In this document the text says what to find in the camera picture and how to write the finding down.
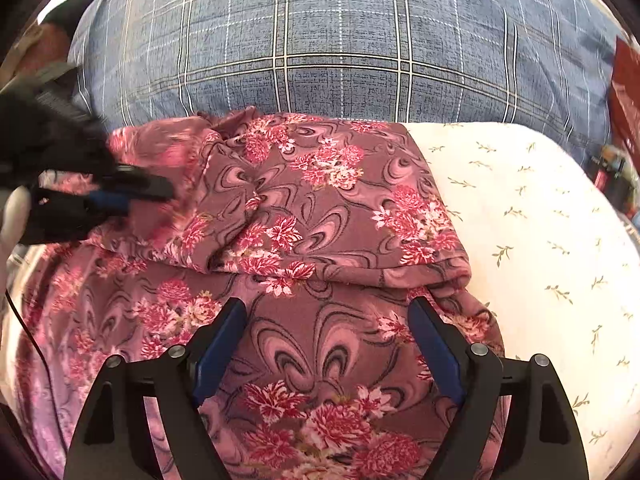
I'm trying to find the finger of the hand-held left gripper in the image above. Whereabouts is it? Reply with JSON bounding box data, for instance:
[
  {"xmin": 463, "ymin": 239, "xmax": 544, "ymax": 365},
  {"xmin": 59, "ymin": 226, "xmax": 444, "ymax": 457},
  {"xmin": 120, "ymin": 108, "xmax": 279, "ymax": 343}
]
[
  {"xmin": 82, "ymin": 189, "xmax": 135, "ymax": 221},
  {"xmin": 115, "ymin": 162, "xmax": 177, "ymax": 202}
]

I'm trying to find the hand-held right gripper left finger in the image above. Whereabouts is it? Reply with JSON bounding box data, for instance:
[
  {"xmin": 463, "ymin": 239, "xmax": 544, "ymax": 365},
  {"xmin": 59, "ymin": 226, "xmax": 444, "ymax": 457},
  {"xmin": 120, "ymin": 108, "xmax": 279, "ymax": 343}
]
[{"xmin": 64, "ymin": 297, "xmax": 248, "ymax": 480}]

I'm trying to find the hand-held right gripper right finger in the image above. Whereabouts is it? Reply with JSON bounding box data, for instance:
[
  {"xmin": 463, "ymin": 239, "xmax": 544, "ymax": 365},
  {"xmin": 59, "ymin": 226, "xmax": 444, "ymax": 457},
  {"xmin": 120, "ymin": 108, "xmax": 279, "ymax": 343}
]
[{"xmin": 407, "ymin": 296, "xmax": 591, "ymax": 480}]

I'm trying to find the pink floral garment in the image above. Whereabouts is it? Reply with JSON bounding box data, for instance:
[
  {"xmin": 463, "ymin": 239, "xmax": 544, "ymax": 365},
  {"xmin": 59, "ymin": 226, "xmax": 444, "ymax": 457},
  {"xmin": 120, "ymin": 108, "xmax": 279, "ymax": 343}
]
[{"xmin": 10, "ymin": 112, "xmax": 507, "ymax": 480}]

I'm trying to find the brown pillow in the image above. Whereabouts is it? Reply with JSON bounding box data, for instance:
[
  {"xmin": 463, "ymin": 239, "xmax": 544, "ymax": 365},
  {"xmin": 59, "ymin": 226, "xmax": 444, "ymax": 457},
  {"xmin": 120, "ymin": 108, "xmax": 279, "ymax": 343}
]
[{"xmin": 20, "ymin": 22, "xmax": 77, "ymax": 78}]

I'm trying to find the black cloth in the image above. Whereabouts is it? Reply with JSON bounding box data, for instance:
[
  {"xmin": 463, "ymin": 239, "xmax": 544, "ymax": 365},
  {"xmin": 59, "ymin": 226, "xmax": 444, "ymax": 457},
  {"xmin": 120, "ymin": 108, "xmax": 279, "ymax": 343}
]
[{"xmin": 42, "ymin": 0, "xmax": 103, "ymax": 36}]

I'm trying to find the cream leaf-print blanket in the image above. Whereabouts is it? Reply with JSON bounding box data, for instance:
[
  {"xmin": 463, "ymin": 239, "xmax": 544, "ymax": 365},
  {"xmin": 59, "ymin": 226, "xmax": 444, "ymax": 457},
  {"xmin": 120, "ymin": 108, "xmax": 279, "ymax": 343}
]
[{"xmin": 0, "ymin": 122, "xmax": 640, "ymax": 480}]

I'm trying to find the blue plaid pillow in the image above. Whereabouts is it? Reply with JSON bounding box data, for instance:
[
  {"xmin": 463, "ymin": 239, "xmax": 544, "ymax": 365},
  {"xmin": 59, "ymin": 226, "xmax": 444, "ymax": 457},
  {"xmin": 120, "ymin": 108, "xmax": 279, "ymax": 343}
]
[{"xmin": 67, "ymin": 0, "xmax": 632, "ymax": 171}]

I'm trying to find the dark bottle with red label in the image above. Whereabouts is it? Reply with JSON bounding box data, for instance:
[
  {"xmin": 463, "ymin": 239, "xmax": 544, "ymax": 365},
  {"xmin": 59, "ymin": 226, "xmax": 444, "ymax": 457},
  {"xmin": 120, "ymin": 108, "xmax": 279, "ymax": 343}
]
[{"xmin": 588, "ymin": 156, "xmax": 610, "ymax": 188}]

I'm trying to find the red plastic bag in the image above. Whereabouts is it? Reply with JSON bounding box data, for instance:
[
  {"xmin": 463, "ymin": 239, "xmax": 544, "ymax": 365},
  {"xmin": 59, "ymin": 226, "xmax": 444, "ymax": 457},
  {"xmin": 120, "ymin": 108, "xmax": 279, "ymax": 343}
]
[{"xmin": 607, "ymin": 37, "xmax": 640, "ymax": 157}]

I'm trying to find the thin black cable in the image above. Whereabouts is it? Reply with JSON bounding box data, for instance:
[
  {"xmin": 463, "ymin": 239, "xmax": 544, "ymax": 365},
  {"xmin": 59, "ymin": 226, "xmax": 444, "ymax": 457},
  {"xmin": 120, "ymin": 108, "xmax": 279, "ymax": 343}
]
[{"xmin": 4, "ymin": 287, "xmax": 68, "ymax": 453}]

